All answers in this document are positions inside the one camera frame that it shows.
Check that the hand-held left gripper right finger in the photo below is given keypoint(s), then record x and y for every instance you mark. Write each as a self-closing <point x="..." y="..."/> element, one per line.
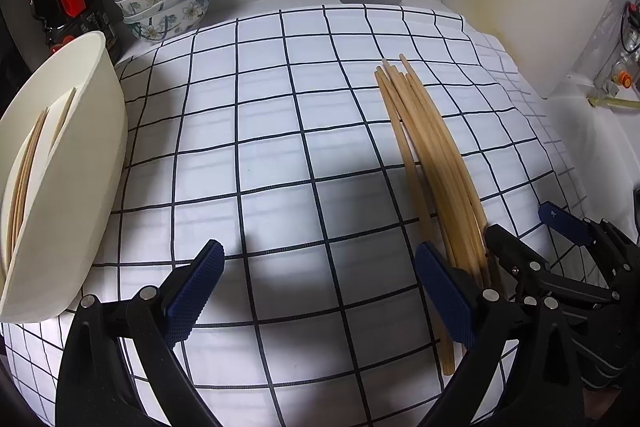
<point x="447" y="297"/>

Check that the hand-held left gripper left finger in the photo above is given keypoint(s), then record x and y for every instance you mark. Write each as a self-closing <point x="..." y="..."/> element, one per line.
<point x="192" y="297"/>

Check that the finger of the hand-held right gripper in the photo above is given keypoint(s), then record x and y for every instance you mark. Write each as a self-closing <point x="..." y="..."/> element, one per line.
<point x="520" y="262"/>
<point x="560" y="219"/>

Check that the pile of wooden chopsticks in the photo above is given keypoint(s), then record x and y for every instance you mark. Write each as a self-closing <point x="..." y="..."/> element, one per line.
<point x="435" y="147"/>

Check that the large cream bowl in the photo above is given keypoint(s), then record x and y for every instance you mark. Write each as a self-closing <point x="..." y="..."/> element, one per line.
<point x="95" y="147"/>

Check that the gas valve assembly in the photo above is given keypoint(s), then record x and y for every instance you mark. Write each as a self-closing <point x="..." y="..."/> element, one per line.
<point x="622" y="79"/>

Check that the white black checkered cloth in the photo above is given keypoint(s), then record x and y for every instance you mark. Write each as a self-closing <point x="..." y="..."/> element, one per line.
<point x="280" y="107"/>

